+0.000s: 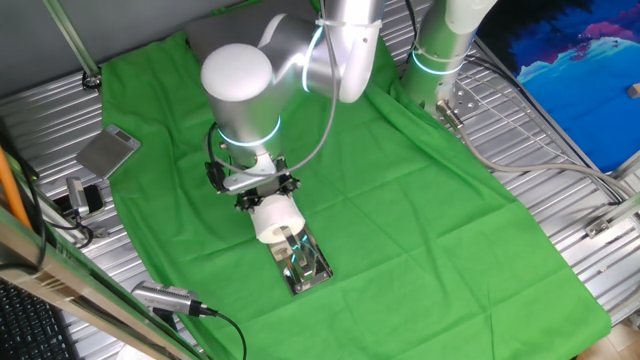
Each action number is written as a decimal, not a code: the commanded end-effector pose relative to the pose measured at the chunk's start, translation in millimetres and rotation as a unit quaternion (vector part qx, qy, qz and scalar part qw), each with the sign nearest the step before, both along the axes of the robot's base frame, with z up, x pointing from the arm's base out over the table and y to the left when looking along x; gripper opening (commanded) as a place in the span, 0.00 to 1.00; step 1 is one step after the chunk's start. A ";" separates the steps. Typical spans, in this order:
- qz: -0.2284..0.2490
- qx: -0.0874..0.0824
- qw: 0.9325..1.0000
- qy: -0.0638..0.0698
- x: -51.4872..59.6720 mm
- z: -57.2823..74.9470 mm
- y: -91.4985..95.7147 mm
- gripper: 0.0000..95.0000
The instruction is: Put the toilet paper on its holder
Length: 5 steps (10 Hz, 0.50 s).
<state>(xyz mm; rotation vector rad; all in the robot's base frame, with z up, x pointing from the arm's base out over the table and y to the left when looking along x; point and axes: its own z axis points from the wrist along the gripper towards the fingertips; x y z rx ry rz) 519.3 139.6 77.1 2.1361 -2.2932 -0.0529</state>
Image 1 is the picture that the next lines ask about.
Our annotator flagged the thick grey base cable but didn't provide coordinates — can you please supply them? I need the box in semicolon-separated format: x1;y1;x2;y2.
434;99;639;201

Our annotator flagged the silver digital kitchen scale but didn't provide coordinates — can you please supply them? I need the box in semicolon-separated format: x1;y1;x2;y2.
74;123;142;180

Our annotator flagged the wooden desk edge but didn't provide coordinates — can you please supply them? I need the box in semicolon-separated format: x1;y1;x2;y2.
0;207;206;360

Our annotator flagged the black cable plug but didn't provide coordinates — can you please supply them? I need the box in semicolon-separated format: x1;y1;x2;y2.
204;159;227;194

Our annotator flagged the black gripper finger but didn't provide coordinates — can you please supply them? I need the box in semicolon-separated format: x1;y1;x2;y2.
234;191;264;214
276;171;303;198

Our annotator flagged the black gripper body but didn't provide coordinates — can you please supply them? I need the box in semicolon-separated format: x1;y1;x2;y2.
251;173;290;202

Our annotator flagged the silver ribbed camera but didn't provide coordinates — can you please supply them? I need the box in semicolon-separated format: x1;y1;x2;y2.
130;279;219;319

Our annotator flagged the green cloth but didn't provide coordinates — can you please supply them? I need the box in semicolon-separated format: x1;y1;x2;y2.
99;0;612;360

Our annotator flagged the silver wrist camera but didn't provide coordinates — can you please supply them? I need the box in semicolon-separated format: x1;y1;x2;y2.
222;167;279;195

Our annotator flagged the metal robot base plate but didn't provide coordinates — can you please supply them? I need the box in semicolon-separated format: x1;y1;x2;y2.
437;82;482;121

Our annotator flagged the blue abstract poster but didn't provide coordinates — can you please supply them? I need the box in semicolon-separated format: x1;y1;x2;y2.
477;0;640;174

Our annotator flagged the black keyboard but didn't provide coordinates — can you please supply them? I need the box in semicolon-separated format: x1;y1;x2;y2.
0;279;79;360

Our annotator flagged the aluminium pole with black foot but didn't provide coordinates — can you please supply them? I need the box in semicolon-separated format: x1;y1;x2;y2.
42;0;104;92

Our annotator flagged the black smartphone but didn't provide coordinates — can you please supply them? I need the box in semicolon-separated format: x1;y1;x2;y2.
52;182;106;217

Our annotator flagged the white toilet paper roll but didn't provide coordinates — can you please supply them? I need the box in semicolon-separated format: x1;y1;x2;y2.
248;193;307;245

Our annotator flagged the black camera cable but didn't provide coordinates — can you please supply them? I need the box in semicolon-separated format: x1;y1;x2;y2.
199;305;249;360

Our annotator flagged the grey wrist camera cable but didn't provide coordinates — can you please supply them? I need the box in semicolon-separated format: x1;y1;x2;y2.
207;0;342;177

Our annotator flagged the gray clamp tool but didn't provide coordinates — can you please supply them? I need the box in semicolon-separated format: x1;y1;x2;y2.
66;176;91;217

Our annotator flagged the orange pole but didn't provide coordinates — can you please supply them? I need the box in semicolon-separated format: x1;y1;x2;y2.
0;146;32;231

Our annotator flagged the aluminium profile rail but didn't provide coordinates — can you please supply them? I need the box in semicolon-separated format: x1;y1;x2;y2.
583;192;640;240

